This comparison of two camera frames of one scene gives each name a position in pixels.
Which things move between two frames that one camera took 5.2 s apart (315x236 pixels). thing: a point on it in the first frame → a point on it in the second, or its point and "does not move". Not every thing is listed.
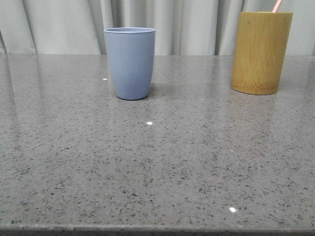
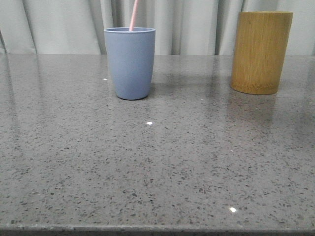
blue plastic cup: [132, 50] does not move
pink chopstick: [276, 7] → [133, 18]
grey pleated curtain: [182, 27] does not move
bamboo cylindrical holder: [261, 44] does not move
